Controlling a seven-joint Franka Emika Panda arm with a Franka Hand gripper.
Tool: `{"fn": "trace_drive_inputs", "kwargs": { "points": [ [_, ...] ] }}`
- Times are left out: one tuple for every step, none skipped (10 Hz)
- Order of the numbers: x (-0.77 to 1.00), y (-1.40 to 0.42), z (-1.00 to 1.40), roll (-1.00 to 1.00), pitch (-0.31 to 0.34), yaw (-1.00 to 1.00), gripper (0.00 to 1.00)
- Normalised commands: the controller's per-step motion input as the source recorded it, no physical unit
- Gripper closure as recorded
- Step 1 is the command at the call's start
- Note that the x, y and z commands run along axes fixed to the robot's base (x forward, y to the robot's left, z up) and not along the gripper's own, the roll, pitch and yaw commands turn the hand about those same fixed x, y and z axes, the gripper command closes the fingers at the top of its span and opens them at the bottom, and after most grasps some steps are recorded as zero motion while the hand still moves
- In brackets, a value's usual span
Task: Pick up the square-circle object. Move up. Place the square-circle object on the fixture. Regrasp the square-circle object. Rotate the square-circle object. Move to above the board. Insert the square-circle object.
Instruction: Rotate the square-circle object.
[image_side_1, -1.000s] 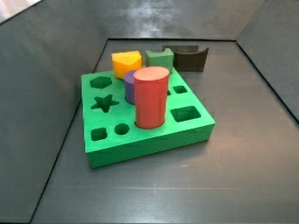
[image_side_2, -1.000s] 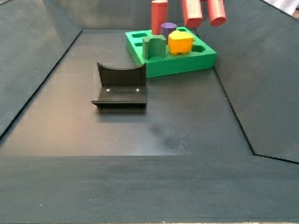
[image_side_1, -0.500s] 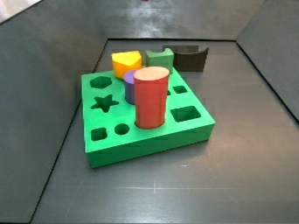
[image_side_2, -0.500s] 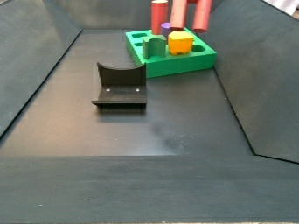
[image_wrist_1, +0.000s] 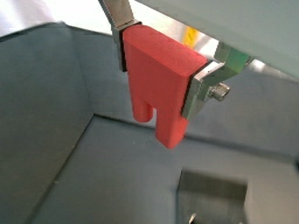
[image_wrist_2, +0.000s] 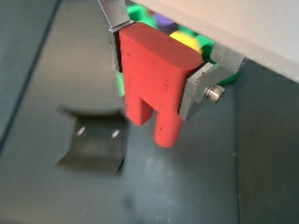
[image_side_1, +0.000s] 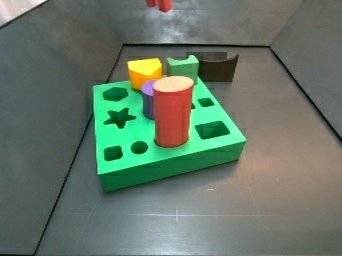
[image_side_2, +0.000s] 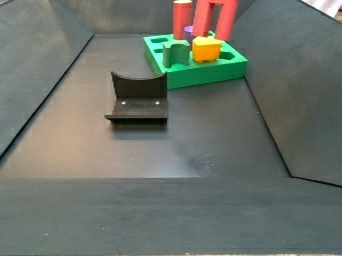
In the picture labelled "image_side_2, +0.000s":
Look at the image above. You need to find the red square-circle forked block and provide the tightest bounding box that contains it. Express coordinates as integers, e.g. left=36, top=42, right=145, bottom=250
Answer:
left=193, top=0, right=239, bottom=41

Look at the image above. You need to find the black curved fixture stand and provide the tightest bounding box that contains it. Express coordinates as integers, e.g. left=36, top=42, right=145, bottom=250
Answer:
left=104, top=72, right=169, bottom=122

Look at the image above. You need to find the green arch block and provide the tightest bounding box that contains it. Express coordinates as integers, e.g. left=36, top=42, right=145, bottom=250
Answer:
left=163, top=40, right=190, bottom=68

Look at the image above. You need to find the green shape sorter base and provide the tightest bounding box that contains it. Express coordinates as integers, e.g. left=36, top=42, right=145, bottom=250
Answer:
left=143, top=34, right=247, bottom=89

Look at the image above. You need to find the yellow pentagon block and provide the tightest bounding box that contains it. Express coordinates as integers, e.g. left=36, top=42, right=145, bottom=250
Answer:
left=193, top=36, right=222, bottom=63

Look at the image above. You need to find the purple cylinder block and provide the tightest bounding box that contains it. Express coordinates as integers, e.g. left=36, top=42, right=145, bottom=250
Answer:
left=183, top=25, right=194, bottom=46

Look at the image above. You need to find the red tall cylinder block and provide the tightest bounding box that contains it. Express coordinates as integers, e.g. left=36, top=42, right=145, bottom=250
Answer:
left=173, top=0, right=193, bottom=40

